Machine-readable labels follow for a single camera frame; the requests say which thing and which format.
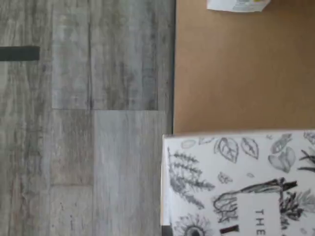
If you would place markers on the white box yellow strip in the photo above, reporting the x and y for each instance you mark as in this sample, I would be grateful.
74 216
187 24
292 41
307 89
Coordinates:
233 184

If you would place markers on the black floor tape strip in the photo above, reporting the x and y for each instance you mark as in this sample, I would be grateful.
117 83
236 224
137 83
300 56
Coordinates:
19 53

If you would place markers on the purely elizabeth yellow white box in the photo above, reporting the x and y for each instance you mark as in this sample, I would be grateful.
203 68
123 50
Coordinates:
236 5

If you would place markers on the black metal shelf frame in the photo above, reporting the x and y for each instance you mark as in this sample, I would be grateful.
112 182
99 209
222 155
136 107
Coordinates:
173 73

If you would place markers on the tan lower shelf board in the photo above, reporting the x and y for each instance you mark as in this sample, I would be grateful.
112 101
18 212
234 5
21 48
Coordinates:
233 73

